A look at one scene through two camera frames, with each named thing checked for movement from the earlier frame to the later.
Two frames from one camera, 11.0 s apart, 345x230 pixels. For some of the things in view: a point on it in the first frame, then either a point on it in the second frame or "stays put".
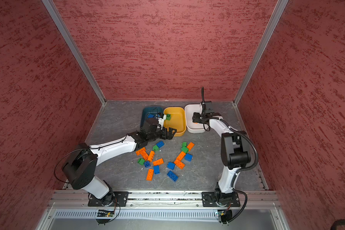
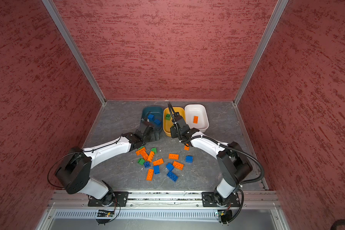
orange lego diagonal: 181,155 → 173,156
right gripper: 196,118 → 173,131
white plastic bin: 192,127 stays put
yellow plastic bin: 178,120 stays put
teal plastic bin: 147,110 stays put
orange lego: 179,164 stays put
